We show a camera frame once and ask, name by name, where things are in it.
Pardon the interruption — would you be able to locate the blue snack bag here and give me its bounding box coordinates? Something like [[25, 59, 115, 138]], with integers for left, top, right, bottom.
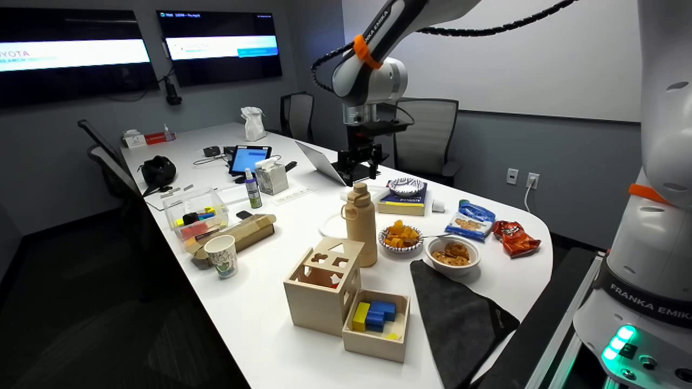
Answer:
[[445, 199, 495, 242]]

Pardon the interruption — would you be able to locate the small white container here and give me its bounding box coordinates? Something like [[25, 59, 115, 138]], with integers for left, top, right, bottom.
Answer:
[[430, 199, 447, 213]]

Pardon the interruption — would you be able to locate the white bowl of pasta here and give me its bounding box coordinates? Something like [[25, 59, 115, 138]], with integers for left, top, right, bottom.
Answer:
[[427, 235, 481, 273]]

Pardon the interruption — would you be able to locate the wall monitor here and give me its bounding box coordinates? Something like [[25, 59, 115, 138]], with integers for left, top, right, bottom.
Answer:
[[158, 9, 281, 87], [0, 7, 158, 109]]

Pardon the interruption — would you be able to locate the black bag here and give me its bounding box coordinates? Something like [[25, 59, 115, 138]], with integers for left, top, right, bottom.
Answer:
[[141, 156, 177, 192]]

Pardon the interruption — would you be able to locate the orange chip bag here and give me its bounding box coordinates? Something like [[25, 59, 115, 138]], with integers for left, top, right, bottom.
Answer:
[[493, 221, 541, 259]]

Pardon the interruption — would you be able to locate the paper cup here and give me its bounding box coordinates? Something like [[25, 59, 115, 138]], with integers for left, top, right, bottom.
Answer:
[[203, 235, 239, 277]]

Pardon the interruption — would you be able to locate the patterned paper bowl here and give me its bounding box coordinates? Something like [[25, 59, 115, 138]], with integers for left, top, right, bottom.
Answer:
[[388, 177, 427, 196]]

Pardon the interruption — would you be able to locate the white tissue box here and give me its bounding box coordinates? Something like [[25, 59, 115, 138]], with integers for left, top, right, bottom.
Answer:
[[255, 157, 287, 195]]

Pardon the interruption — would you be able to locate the white plate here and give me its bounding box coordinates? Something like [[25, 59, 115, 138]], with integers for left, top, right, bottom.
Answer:
[[318, 213, 346, 238]]

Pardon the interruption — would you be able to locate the blue and yellow box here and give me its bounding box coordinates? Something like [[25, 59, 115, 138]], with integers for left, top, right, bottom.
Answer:
[[379, 184, 427, 217]]

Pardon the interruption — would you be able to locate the tan thermos bottle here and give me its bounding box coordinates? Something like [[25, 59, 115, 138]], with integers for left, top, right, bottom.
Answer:
[[343, 181, 376, 269]]

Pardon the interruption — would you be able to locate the black cloth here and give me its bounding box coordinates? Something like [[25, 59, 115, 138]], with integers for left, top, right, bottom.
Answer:
[[408, 261, 520, 389]]

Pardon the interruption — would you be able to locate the small spray bottle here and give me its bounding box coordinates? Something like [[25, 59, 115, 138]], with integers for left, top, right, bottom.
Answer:
[[244, 171, 261, 210]]

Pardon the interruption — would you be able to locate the white plastic bag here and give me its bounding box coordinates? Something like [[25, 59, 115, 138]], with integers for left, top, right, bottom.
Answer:
[[241, 106, 266, 141]]

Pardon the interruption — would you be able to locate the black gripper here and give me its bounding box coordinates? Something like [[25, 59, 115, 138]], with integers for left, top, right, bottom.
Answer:
[[336, 121, 406, 184]]

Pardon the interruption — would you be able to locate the blue tablet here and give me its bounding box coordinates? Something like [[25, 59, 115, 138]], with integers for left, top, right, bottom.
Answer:
[[230, 145, 273, 176]]

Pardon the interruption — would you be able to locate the clear plastic bin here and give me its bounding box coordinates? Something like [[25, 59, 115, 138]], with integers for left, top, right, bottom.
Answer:
[[165, 190, 230, 239]]

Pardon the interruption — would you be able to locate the red and white box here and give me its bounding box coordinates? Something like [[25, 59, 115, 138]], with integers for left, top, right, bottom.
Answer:
[[123, 127, 175, 150]]

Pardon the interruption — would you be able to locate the bowl of orange food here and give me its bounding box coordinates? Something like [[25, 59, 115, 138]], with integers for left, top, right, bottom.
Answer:
[[380, 221, 421, 252]]

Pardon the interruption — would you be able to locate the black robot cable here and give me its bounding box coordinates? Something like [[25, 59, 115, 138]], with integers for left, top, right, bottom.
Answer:
[[309, 0, 579, 96]]

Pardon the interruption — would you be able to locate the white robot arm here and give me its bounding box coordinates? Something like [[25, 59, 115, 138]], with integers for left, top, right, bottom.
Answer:
[[336, 0, 692, 389]]

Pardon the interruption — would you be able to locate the wooden tray with blocks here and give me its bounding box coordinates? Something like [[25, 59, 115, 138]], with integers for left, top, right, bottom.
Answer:
[[343, 289, 408, 364]]

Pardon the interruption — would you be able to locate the wooden shape sorter box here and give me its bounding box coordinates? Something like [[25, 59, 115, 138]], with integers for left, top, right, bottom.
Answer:
[[284, 238, 363, 334]]

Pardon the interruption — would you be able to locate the black office chair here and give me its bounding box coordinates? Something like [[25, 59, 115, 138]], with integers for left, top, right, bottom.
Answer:
[[393, 97, 458, 184], [79, 118, 138, 199], [281, 92, 313, 141]]

